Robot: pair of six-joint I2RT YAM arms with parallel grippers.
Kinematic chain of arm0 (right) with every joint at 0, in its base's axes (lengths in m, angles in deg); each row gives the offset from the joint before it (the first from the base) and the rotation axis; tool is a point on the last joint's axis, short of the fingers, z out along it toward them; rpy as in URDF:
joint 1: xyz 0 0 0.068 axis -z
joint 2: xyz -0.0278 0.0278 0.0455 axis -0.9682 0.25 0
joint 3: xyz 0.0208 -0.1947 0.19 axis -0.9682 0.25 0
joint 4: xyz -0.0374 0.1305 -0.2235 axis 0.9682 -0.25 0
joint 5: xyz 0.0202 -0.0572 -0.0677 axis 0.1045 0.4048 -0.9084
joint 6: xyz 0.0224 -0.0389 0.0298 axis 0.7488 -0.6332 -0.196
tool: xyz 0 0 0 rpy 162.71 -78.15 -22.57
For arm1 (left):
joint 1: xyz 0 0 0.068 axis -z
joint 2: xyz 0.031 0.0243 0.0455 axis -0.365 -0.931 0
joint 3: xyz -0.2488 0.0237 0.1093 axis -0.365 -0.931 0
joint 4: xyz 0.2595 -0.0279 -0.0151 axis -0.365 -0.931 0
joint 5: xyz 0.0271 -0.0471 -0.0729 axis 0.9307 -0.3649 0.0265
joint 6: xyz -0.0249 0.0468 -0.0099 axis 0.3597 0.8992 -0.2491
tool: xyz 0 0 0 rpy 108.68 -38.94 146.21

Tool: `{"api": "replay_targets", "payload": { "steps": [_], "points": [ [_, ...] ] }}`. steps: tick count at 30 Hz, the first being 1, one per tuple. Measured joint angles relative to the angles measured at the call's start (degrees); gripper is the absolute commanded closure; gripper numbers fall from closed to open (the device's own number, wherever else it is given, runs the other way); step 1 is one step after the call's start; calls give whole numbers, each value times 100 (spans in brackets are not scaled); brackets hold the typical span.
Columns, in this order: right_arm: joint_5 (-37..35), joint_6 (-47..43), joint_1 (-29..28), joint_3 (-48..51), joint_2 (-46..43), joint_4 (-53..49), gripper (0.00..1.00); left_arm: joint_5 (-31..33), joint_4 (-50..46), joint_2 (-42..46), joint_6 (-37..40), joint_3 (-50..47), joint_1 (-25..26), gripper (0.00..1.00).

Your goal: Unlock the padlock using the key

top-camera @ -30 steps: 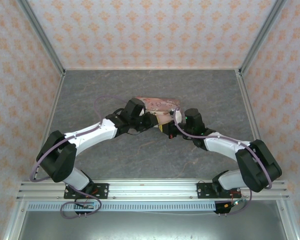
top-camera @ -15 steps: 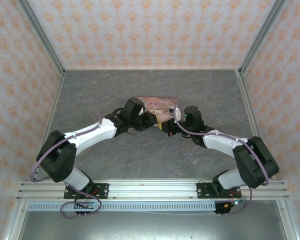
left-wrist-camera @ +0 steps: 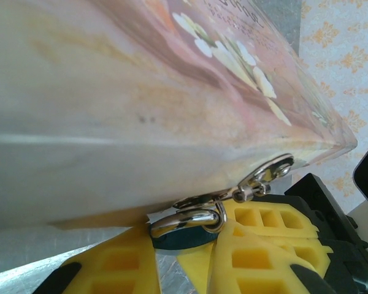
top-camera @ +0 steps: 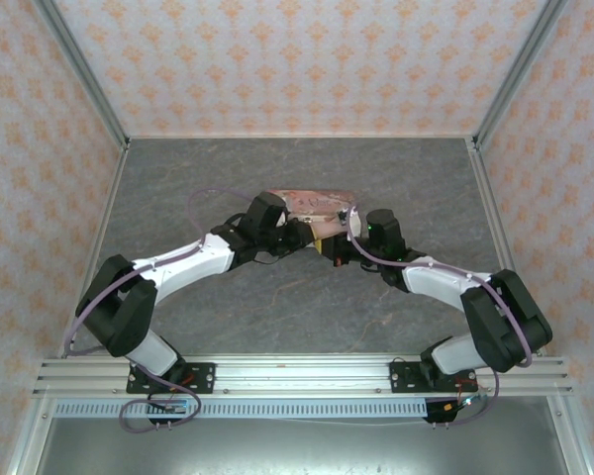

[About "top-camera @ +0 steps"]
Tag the pink illustrated tin box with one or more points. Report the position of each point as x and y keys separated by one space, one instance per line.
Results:
x=317 y=200

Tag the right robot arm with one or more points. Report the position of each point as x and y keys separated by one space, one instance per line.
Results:
x=440 y=287

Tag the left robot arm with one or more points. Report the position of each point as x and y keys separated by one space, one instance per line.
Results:
x=178 y=264

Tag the small circuit board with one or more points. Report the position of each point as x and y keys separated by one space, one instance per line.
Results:
x=467 y=402
x=170 y=408

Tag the grey metal sheet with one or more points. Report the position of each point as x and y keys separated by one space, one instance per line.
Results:
x=297 y=450

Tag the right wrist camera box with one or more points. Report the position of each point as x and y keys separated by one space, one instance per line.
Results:
x=355 y=225

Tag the aluminium table side rail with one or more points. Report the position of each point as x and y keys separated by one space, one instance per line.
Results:
x=493 y=198
x=113 y=178

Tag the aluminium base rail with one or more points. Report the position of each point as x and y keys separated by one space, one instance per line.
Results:
x=302 y=376

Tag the aluminium frame post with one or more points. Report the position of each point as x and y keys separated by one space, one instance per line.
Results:
x=574 y=445
x=27 y=445
x=80 y=64
x=521 y=64

